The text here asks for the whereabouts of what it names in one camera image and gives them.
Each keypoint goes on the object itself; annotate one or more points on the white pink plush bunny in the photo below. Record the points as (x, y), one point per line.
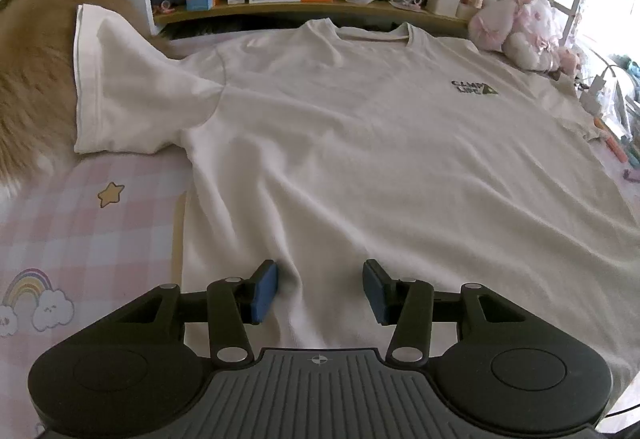
(525, 24)

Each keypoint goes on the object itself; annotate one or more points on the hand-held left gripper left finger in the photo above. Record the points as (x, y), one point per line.
(263, 294)

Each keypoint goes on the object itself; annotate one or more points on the furry orange cat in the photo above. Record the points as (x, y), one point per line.
(35, 84)

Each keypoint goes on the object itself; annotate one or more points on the bundle of salmon sticks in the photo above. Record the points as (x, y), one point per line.
(625, 151)

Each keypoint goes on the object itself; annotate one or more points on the bundle of purple sticks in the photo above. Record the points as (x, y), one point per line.
(632, 175)

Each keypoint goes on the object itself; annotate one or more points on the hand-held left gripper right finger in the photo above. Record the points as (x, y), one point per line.
(377, 294)

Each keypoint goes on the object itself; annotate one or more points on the white charger plug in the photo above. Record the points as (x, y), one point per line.
(605, 79)

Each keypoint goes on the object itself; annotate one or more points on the white power block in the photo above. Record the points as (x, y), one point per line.
(594, 101)

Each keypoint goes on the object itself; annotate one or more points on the pink hair clip card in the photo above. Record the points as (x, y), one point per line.
(411, 1)

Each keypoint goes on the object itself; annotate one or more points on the orange highlighter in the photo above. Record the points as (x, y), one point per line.
(602, 123)

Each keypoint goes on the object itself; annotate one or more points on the pink hair clip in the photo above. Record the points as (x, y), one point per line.
(162, 8)

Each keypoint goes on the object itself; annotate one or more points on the cream T-shirt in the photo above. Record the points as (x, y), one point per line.
(375, 144)

